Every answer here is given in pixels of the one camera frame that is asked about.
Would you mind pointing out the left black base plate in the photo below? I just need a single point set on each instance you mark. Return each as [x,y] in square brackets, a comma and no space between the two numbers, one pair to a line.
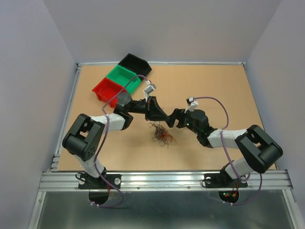
[88,182]

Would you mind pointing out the green plastic bin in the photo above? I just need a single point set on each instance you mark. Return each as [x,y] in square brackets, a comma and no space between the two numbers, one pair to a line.
[122,76]

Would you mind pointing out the black plastic bin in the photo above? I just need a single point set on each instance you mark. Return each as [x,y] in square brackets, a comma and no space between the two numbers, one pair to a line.
[135,64]

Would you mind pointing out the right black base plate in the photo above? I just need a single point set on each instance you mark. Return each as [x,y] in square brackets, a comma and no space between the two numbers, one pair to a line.
[220,180]

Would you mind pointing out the red plastic bin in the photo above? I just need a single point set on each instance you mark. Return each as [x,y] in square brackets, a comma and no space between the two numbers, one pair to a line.
[106,89]

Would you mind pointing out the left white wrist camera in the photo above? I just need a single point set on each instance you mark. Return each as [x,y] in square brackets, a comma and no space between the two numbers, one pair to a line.
[148,90]

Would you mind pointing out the aluminium mounting rail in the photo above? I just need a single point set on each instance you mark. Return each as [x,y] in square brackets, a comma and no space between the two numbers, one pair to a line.
[159,181]

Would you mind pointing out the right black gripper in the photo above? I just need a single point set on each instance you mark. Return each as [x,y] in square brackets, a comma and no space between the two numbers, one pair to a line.
[178,114]

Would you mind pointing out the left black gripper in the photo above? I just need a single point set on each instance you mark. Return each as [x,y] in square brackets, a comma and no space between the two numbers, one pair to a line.
[153,111]

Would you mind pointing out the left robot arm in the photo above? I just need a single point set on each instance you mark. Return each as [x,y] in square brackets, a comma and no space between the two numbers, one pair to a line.
[83,137]

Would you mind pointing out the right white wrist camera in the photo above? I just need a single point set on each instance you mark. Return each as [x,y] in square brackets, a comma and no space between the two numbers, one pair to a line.
[192,104]

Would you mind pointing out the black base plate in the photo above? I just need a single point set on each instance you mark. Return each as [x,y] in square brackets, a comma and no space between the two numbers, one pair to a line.
[88,182]
[220,180]

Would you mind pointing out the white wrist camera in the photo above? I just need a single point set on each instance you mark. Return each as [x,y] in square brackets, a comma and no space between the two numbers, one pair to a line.
[148,90]
[192,104]

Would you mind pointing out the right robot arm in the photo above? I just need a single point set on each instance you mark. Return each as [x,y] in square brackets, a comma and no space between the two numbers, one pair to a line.
[259,151]

